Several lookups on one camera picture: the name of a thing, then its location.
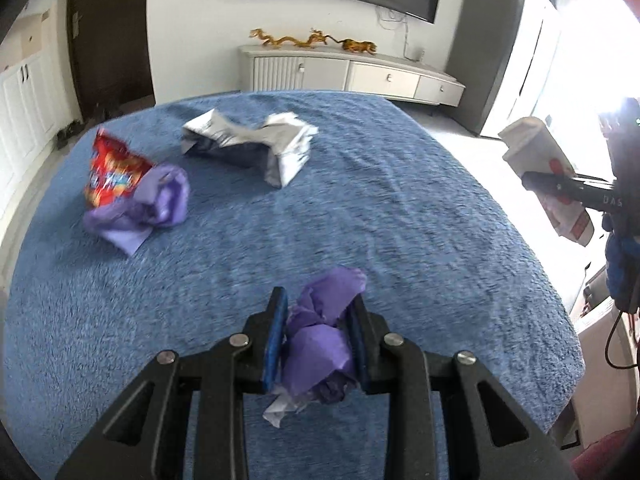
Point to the white tissue scrap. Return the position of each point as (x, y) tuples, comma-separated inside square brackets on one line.
[(280, 410)]

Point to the white television console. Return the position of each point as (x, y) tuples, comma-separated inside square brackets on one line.
[(350, 75)]

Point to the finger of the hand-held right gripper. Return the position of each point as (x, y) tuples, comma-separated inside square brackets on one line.
[(575, 190)]

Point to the crumpled purple paper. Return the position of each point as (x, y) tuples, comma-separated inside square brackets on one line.
[(160, 195)]

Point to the person's right forearm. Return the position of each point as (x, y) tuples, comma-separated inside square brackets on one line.
[(622, 267)]

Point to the dark shoe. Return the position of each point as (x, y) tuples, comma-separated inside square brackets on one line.
[(62, 135), (76, 127)]

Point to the tall grey cabinet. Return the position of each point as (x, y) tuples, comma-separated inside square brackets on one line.
[(480, 50)]

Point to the white crumpled paper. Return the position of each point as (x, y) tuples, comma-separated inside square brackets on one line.
[(287, 155)]

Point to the red and white paper carton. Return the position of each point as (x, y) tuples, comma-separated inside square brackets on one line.
[(530, 150)]

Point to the red snack packet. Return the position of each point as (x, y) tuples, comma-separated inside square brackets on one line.
[(110, 175)]

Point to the golden tiger figurine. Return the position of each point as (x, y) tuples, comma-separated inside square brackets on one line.
[(360, 46)]

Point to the small golden dragon figurine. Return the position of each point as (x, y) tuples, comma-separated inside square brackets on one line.
[(322, 39)]

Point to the blue fluffy blanket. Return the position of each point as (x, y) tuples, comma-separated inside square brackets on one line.
[(350, 220)]

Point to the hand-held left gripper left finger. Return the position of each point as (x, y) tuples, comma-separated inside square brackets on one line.
[(275, 340)]

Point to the large golden dragon figurine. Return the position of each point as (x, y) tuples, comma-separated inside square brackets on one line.
[(277, 40)]

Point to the white box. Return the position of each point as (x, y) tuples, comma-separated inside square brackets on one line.
[(605, 390)]

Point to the dark brown door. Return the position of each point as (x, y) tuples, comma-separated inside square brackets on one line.
[(110, 35)]

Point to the black and white crumpled packet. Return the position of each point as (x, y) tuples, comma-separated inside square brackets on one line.
[(210, 130)]

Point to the purple paper wad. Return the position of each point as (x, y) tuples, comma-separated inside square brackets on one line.
[(320, 345)]

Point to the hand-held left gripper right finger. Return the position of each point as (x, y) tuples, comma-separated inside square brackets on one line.
[(358, 342)]

